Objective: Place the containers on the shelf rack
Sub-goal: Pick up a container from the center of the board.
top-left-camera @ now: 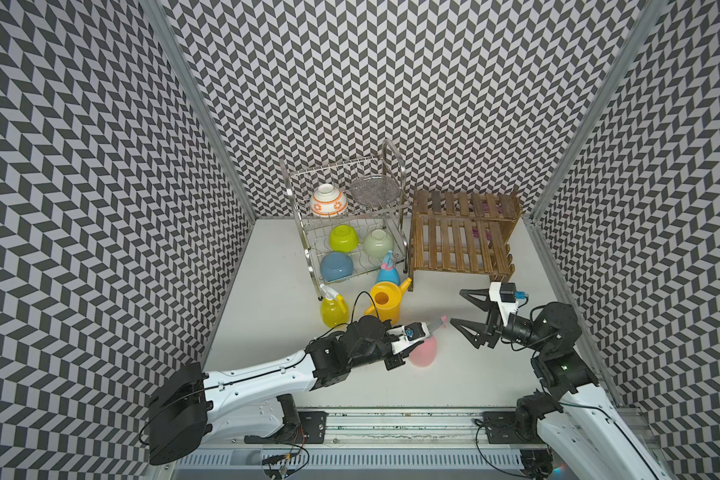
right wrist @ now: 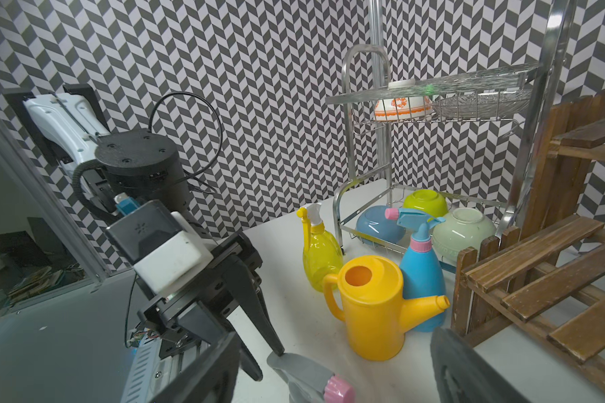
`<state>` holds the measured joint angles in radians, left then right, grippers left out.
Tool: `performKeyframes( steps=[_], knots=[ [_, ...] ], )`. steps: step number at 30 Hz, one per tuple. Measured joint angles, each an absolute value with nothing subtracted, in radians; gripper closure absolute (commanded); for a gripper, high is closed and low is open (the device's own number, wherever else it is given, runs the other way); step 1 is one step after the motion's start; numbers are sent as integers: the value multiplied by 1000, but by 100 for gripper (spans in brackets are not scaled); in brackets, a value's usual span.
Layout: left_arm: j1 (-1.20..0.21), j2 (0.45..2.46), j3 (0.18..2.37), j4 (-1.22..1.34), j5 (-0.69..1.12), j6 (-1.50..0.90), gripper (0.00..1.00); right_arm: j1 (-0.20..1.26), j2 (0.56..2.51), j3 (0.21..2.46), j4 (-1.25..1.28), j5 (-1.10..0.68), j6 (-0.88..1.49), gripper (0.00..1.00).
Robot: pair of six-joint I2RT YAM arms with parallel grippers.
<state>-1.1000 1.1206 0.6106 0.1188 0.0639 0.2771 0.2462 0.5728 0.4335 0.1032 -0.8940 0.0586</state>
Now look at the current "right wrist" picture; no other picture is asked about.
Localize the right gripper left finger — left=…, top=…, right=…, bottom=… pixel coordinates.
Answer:
left=150, top=332, right=240, bottom=402

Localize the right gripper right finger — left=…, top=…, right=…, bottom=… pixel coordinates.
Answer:
left=430, top=327, right=527, bottom=403

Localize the blue spray bottle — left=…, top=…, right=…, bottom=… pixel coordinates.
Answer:
left=385, top=208, right=450, bottom=332

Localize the wooden slatted shelf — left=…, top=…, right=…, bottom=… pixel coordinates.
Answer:
left=450, top=90, right=605, bottom=393

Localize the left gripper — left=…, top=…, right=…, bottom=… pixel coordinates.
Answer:
left=135, top=231, right=285, bottom=382

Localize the yellow watering can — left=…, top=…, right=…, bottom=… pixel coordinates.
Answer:
left=323, top=255, right=450, bottom=361

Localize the lime green bowl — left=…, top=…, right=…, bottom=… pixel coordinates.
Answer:
left=403, top=189, right=449, bottom=218

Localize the metal dish rack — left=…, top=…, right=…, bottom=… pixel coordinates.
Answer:
left=324, top=0, right=578, bottom=275

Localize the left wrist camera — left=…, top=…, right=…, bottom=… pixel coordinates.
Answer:
left=106, top=193, right=213, bottom=298

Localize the pink spray bottle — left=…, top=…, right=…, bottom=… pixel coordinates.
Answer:
left=267, top=353, right=356, bottom=403

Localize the yellow spray bottle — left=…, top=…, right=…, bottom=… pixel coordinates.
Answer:
left=297, top=203, right=343, bottom=293

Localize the white orange patterned bowl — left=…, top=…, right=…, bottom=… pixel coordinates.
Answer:
left=374, top=97, right=433, bottom=122

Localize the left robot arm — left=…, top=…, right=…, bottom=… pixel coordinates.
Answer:
left=4, top=84, right=285, bottom=357

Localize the pale green bowl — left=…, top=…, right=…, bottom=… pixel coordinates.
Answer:
left=432, top=208, right=496, bottom=265

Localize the blue bowl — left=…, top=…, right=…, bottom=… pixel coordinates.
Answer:
left=356, top=205, right=406, bottom=245

